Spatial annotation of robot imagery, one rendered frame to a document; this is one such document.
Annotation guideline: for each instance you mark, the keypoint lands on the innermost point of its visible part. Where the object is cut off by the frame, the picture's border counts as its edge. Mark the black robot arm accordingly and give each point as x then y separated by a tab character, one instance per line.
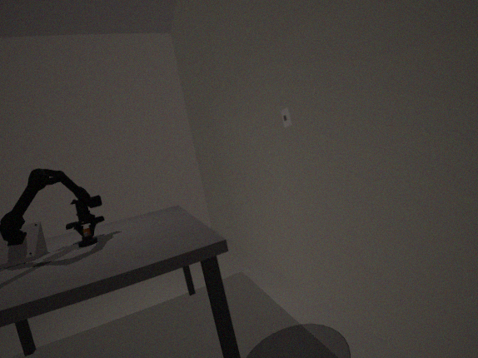
12	222

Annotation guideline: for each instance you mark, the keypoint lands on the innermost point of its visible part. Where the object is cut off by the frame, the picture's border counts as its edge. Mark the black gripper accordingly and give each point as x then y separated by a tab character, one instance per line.
84	218

